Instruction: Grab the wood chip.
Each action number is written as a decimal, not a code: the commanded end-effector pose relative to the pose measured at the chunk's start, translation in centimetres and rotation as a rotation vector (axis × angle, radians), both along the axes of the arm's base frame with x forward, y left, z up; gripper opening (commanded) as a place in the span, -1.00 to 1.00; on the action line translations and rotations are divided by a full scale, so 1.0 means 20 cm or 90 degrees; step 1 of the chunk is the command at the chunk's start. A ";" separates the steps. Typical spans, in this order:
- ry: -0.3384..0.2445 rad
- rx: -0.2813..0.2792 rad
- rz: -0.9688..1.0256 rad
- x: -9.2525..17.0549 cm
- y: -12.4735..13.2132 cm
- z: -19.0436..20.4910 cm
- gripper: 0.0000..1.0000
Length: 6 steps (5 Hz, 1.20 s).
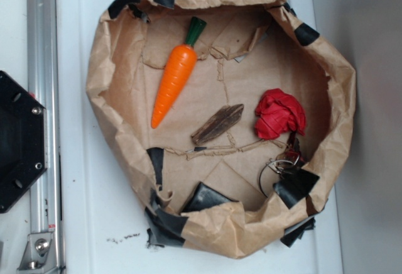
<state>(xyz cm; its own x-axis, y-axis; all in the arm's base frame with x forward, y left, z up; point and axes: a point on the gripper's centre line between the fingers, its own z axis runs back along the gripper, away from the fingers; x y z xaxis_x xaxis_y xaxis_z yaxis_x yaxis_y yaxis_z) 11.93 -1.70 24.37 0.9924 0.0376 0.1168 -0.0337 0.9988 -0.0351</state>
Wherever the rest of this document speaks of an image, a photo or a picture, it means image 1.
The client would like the brown wood chip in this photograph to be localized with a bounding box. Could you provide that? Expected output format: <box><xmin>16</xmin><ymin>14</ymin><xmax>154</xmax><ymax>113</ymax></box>
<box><xmin>191</xmin><ymin>104</ymin><xmax>244</xmax><ymax>145</ymax></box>

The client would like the brown paper bag bin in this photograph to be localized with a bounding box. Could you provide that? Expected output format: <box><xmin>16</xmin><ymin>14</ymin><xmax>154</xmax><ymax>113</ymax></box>
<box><xmin>86</xmin><ymin>0</ymin><xmax>356</xmax><ymax>258</ymax></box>

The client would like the orange plastic toy carrot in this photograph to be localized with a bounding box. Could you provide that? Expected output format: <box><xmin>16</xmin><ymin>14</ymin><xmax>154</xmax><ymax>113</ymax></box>
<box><xmin>151</xmin><ymin>17</ymin><xmax>207</xmax><ymax>129</ymax></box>

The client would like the black rectangular block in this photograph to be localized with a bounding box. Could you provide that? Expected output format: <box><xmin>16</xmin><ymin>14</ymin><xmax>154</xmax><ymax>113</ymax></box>
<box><xmin>182</xmin><ymin>182</ymin><xmax>234</xmax><ymax>212</ymax></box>

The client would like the crumpled red tape ball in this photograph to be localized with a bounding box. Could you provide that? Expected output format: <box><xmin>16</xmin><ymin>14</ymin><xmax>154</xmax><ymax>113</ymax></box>
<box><xmin>254</xmin><ymin>89</ymin><xmax>307</xmax><ymax>140</ymax></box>

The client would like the metal key ring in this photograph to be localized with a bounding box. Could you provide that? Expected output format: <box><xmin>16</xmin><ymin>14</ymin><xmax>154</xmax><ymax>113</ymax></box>
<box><xmin>258</xmin><ymin>137</ymin><xmax>304</xmax><ymax>197</ymax></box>

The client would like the aluminium extrusion rail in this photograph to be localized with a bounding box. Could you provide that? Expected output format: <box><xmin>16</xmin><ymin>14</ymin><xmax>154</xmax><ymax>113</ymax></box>
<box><xmin>27</xmin><ymin>0</ymin><xmax>66</xmax><ymax>273</ymax></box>

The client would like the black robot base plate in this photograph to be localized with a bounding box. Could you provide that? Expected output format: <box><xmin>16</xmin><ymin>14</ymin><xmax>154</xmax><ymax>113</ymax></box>
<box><xmin>1</xmin><ymin>71</ymin><xmax>46</xmax><ymax>214</ymax></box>

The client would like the metal corner bracket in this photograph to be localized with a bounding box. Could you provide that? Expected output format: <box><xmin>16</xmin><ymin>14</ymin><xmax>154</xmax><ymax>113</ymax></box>
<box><xmin>16</xmin><ymin>232</ymin><xmax>56</xmax><ymax>273</ymax></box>

